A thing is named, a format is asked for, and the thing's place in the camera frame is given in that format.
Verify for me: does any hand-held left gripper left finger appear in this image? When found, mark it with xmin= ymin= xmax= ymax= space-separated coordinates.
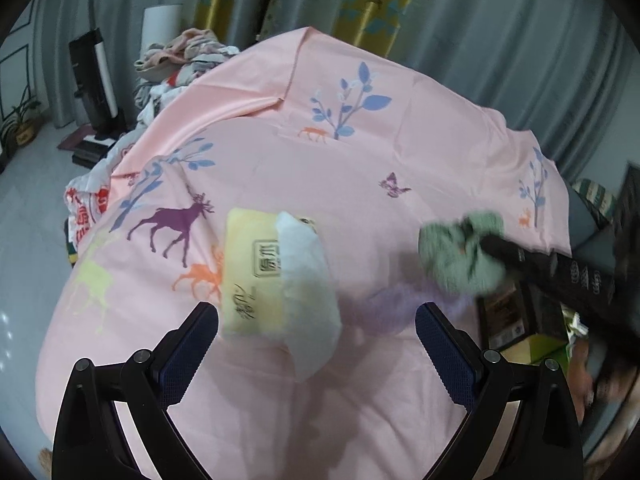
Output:
xmin=51 ymin=301 xmax=220 ymax=480

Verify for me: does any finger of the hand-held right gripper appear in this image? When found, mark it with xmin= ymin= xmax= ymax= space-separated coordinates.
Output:
xmin=477 ymin=234 xmax=556 ymax=281

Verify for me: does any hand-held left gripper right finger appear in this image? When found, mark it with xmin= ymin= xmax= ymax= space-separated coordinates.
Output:
xmin=415 ymin=301 xmax=585 ymax=480

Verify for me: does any green cloth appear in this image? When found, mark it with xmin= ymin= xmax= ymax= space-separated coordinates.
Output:
xmin=417 ymin=210 xmax=508 ymax=296

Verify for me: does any green cardboard box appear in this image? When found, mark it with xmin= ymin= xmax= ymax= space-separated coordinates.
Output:
xmin=522 ymin=332 xmax=573 ymax=366

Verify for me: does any large yellow tissue pack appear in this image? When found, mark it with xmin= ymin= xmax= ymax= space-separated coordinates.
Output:
xmin=220 ymin=207 xmax=343 ymax=386

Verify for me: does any black tin box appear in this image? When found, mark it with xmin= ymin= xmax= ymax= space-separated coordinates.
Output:
xmin=475 ymin=282 xmax=571 ymax=353

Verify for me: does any grey armchair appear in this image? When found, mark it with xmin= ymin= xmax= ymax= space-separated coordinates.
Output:
xmin=567 ymin=177 xmax=626 ymax=253

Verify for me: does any purple mesh bath puff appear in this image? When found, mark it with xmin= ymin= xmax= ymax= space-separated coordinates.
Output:
xmin=345 ymin=280 xmax=476 ymax=336

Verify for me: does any striped cushion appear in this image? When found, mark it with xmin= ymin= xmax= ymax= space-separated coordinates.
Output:
xmin=572 ymin=180 xmax=618 ymax=221

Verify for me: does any white red printed quilt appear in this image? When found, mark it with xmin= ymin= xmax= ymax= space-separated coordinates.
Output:
xmin=62 ymin=125 xmax=151 ymax=266

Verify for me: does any pink printed bedsheet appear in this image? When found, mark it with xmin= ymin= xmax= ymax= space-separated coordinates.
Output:
xmin=37 ymin=25 xmax=573 ymax=480

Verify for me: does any grey curtain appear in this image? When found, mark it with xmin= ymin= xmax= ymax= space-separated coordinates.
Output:
xmin=0 ymin=0 xmax=640 ymax=186

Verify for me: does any potted plant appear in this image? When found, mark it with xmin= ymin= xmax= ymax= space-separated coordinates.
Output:
xmin=0 ymin=100 xmax=43 ymax=148

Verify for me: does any black floor washer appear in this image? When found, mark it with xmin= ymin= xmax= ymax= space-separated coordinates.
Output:
xmin=67 ymin=0 xmax=128 ymax=141

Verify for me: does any yellow patterned curtain panel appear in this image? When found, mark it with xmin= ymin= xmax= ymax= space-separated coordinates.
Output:
xmin=340 ymin=0 xmax=426 ymax=58
xmin=197 ymin=0 xmax=241 ymax=48

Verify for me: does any pile of clothes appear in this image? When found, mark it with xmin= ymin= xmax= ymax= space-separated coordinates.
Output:
xmin=132 ymin=27 xmax=241 ymax=126

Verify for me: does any white cylinder bin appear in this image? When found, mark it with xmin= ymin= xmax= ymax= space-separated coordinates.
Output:
xmin=141 ymin=4 xmax=184 ymax=56

